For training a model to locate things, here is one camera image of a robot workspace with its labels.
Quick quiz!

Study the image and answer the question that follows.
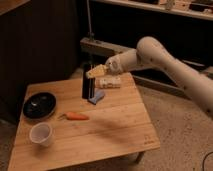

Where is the wooden shelf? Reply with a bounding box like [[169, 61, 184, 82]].
[[92, 0, 213, 21]]

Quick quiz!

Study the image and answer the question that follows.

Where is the orange carrot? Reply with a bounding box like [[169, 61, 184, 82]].
[[58, 112, 89, 120]]

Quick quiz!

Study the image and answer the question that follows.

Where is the black striped eraser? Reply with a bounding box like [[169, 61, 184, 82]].
[[82, 63, 95, 99]]

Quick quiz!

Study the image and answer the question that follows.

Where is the small white bottle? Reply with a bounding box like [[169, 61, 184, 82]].
[[96, 77, 121, 89]]

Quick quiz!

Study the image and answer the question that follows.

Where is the wooden table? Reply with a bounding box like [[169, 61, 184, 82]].
[[8, 73, 160, 171]]

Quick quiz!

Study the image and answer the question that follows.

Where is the metal beam base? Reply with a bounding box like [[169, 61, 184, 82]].
[[80, 37, 213, 74]]

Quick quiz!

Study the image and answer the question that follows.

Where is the blue sponge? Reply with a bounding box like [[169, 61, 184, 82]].
[[88, 90, 105, 105]]

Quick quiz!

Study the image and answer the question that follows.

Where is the black bowl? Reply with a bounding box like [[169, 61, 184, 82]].
[[23, 92, 56, 119]]

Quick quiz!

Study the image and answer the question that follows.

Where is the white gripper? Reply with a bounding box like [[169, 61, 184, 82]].
[[86, 55, 123, 79]]

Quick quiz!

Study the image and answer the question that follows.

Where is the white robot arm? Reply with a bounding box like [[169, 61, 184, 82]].
[[86, 36, 213, 119]]

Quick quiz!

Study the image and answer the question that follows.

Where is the metal vertical pole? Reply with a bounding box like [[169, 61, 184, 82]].
[[86, 0, 94, 41]]

